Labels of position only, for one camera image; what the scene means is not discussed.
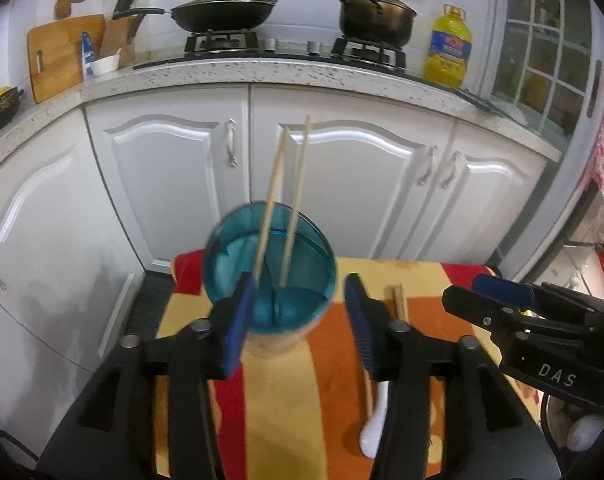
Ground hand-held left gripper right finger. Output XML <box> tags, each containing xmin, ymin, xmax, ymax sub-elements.
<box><xmin>344</xmin><ymin>273</ymin><xmax>565</xmax><ymax>480</ymax></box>

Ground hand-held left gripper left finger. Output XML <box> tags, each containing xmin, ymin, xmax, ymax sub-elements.
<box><xmin>34</xmin><ymin>271</ymin><xmax>259</xmax><ymax>480</ymax></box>

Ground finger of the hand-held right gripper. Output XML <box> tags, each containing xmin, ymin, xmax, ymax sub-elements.
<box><xmin>442</xmin><ymin>285</ymin><xmax>591</xmax><ymax>342</ymax></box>
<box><xmin>472</xmin><ymin>273</ymin><xmax>603</xmax><ymax>312</ymax></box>

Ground blue and white floral cup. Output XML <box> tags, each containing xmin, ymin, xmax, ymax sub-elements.
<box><xmin>203</xmin><ymin>201</ymin><xmax>337</xmax><ymax>358</ymax></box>

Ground person's right hand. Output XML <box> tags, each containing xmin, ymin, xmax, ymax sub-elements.
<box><xmin>568</xmin><ymin>412</ymin><xmax>604</xmax><ymax>453</ymax></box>

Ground orange red yellow blanket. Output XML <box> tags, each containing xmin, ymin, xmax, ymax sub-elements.
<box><xmin>154</xmin><ymin>250</ymin><xmax>542</xmax><ymax>480</ymax></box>

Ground white plastic spoon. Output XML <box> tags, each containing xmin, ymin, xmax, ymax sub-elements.
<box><xmin>359</xmin><ymin>376</ymin><xmax>390</xmax><ymax>459</ymax></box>

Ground yellow oil bottle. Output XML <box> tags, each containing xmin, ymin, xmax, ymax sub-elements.
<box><xmin>424</xmin><ymin>4</ymin><xmax>473</xmax><ymax>89</ymax></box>

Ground white framed glass door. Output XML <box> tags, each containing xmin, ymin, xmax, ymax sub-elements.
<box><xmin>492</xmin><ymin>0</ymin><xmax>604</xmax><ymax>153</ymax></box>

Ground black gas stove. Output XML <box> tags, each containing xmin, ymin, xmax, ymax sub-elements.
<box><xmin>133</xmin><ymin>30</ymin><xmax>407</xmax><ymax>72</ymax></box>

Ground dark cooking pot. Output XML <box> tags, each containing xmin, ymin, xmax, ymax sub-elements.
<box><xmin>339</xmin><ymin>0</ymin><xmax>417</xmax><ymax>47</ymax></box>

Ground black wok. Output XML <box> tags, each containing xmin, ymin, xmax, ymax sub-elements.
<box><xmin>113</xmin><ymin>2</ymin><xmax>279</xmax><ymax>34</ymax></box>

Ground blue and white packet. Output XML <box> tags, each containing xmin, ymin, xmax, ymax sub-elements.
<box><xmin>80</xmin><ymin>31</ymin><xmax>96</xmax><ymax>81</ymax></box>

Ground wooden knife block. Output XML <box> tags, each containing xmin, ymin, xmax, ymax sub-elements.
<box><xmin>99</xmin><ymin>0</ymin><xmax>144</xmax><ymax>68</ymax></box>

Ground wooden cutting board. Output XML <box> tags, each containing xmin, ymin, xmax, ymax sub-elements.
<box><xmin>27</xmin><ymin>14</ymin><xmax>107</xmax><ymax>105</ymax></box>

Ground black cable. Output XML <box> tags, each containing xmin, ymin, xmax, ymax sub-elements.
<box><xmin>0</xmin><ymin>429</ymin><xmax>39</xmax><ymax>467</ymax></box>
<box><xmin>539</xmin><ymin>392</ymin><xmax>570</xmax><ymax>456</ymax></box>

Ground silver cabinet handle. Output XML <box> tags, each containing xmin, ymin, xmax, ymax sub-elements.
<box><xmin>441</xmin><ymin>152</ymin><xmax>461</xmax><ymax>189</ymax></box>
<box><xmin>417</xmin><ymin>146</ymin><xmax>439</xmax><ymax>186</ymax></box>
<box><xmin>225</xmin><ymin>119</ymin><xmax>239</xmax><ymax>168</ymax></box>

